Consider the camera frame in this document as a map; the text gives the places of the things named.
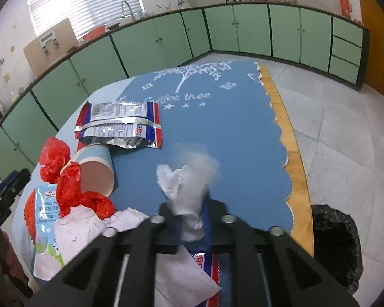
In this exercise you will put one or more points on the white window blind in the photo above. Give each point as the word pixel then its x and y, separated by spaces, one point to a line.
pixel 83 0

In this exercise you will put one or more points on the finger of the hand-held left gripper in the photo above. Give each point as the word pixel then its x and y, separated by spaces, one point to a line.
pixel 9 185

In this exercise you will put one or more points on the wooden door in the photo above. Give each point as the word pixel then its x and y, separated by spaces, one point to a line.
pixel 377 38

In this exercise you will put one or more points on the white milk carton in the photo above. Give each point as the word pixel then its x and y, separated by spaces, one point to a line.
pixel 44 224

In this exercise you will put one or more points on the black trash bin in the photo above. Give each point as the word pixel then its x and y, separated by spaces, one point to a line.
pixel 336 246

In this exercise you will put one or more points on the white tissue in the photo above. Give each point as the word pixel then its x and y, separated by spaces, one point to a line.
pixel 192 192

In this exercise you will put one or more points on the paper cup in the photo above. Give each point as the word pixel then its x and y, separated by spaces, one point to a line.
pixel 96 172

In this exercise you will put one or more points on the white crumpled paper napkin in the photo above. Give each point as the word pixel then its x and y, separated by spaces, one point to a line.
pixel 80 227

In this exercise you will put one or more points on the white flat paper napkin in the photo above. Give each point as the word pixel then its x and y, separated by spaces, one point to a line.
pixel 179 278

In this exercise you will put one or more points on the red thermos flask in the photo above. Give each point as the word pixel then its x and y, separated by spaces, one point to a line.
pixel 345 4

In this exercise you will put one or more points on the blue printed tablecloth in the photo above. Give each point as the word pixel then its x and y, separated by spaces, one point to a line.
pixel 227 134

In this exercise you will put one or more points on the green lower kitchen cabinets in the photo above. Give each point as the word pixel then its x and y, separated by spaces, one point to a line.
pixel 252 28

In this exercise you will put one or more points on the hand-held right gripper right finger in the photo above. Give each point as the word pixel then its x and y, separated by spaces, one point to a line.
pixel 206 230

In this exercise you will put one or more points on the metal kitchen faucet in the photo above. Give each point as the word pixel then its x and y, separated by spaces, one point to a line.
pixel 126 8

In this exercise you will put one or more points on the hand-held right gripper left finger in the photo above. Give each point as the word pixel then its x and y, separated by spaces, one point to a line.
pixel 178 232

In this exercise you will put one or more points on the red plastic bag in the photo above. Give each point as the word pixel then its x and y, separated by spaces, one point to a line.
pixel 67 185

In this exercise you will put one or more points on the red plastic basin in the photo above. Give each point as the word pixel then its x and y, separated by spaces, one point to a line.
pixel 94 34

